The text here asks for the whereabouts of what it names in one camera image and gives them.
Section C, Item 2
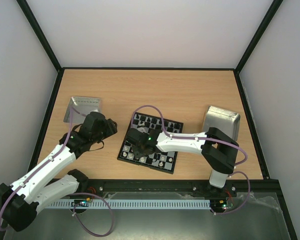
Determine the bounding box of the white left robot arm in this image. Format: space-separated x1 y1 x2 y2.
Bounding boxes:
0 111 118 232

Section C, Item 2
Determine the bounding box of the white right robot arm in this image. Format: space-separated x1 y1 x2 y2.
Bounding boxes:
126 127 239 196

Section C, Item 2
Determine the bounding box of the black silver chess board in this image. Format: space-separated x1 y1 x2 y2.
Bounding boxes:
117 112 184 174

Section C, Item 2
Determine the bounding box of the pink metal tin box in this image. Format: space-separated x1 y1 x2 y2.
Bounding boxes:
63 96 102 124

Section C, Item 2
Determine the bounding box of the yellow metal tin box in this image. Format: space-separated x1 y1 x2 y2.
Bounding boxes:
202 105 241 141

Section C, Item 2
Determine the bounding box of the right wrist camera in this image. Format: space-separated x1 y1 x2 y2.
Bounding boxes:
137 127 148 133

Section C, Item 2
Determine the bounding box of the light blue cable duct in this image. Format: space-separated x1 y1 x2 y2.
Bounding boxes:
46 199 211 210

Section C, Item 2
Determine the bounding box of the black aluminium frame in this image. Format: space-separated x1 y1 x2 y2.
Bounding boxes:
17 0 297 240

